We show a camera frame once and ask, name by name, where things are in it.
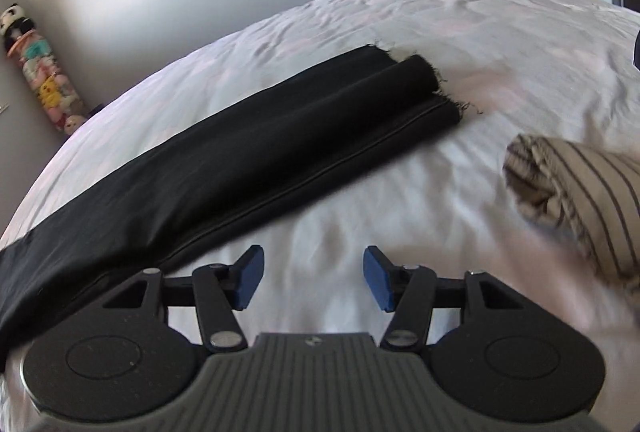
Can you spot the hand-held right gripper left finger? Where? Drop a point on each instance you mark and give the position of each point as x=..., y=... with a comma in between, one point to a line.
x=252, y=275

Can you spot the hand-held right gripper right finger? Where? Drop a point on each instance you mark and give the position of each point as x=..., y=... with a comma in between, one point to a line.
x=376, y=280

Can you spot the black pants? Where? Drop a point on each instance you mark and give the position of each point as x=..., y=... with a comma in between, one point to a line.
x=200, y=172

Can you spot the bed with white sheet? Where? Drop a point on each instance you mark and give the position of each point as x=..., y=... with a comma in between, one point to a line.
x=400, y=62

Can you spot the beige striped garment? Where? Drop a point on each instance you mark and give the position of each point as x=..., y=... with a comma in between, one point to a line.
x=590, y=197

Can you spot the stack of plush toys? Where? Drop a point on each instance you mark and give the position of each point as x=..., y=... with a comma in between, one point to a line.
x=42, y=77

